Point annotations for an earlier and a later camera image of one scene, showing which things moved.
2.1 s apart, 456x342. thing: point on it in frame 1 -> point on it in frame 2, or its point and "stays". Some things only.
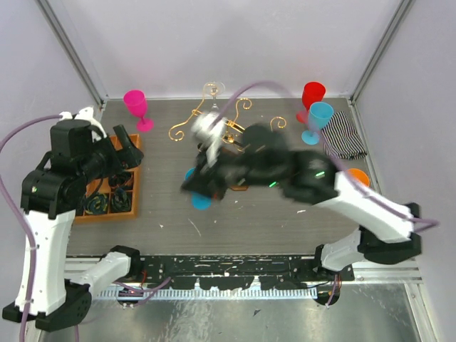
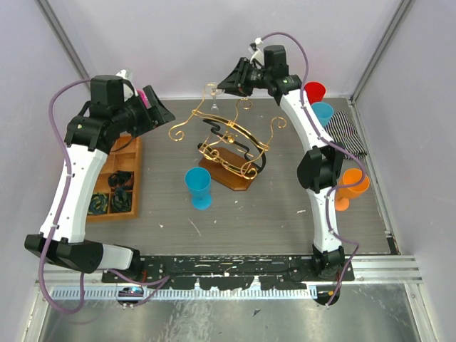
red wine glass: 312,92 stays
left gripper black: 130,156 -> 158,114
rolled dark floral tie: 121,200 stays
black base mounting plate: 240,272 stays
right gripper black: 206,179 -> 235,83
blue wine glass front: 199,200 stays
